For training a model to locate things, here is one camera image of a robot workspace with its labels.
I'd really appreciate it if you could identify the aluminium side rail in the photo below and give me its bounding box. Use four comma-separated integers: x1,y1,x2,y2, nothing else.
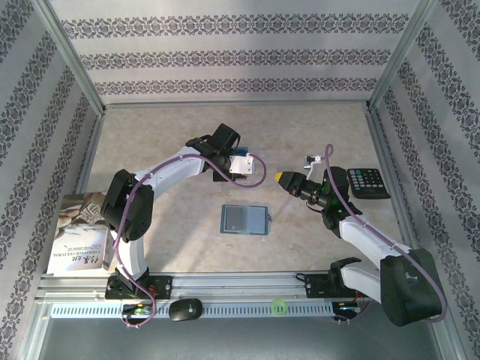
365,104,427,269
76,110,106,194

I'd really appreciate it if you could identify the slotted grey cable duct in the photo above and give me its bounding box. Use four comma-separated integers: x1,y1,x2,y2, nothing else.
49,302,335,319

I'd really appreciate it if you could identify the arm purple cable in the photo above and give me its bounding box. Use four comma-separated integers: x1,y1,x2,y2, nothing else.
316,144,449,327
112,151,269,330

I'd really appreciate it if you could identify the aluminium front rail frame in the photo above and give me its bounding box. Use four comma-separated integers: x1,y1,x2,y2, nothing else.
35,271,440,301

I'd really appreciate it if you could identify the black computer mouse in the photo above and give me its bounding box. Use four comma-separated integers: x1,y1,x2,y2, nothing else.
168,298,203,323

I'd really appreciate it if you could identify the black calculator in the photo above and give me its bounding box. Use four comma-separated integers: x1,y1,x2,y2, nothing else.
346,167,392,200

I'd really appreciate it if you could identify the aluminium corner post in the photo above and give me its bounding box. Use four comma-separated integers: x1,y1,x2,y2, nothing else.
368,0,440,112
37,0,108,116

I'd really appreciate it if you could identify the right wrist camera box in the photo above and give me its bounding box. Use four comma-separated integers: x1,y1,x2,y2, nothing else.
301,154,324,179

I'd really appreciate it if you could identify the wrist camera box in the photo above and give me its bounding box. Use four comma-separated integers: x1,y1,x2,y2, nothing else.
228,152,256,177
301,154,324,179

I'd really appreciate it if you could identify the blue leather card holder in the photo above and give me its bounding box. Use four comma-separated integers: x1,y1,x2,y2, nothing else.
219,204,272,236

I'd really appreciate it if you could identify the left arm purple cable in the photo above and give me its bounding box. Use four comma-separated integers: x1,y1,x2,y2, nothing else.
112,151,269,330

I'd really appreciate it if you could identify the clear acrylic tray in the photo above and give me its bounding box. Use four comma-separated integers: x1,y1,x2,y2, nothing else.
219,146,279,191

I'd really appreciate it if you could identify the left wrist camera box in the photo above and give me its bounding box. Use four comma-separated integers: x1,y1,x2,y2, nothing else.
228,152,256,177

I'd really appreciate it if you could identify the small circuit board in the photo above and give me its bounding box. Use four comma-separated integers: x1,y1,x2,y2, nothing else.
333,301,363,322
121,304,157,318

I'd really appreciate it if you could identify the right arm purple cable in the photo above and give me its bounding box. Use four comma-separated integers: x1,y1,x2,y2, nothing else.
316,144,449,327

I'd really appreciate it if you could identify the paperback book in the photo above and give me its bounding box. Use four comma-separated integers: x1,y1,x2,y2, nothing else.
46,190,113,275

